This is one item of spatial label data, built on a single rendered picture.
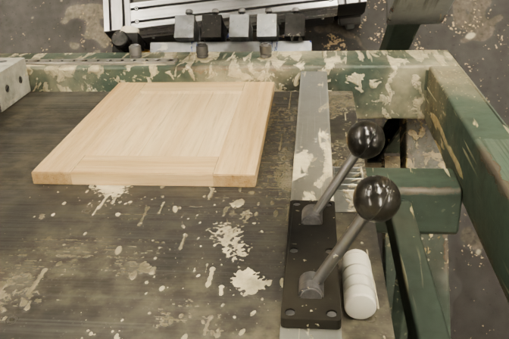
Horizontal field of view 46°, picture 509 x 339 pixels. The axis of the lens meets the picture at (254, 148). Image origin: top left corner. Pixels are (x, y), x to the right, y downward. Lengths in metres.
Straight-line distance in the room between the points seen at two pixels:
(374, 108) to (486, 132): 0.36
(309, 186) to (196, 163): 0.19
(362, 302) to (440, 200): 0.36
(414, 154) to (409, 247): 0.49
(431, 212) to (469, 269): 1.18
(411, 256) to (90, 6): 1.80
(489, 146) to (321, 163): 0.22
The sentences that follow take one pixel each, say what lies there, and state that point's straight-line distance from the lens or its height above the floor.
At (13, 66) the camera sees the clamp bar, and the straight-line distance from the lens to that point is 1.24.
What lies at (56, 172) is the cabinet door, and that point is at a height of 1.23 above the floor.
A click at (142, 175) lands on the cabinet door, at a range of 0.83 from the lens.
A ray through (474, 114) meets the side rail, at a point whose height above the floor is 1.13.
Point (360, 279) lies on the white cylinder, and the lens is 0.58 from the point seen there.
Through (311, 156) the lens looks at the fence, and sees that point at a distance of 0.80.
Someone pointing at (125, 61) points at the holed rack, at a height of 0.89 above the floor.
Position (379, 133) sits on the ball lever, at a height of 1.45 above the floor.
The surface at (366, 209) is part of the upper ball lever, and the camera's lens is 0.47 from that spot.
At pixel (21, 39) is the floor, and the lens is 2.40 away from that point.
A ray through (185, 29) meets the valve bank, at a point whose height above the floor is 0.76.
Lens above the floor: 2.02
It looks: 79 degrees down
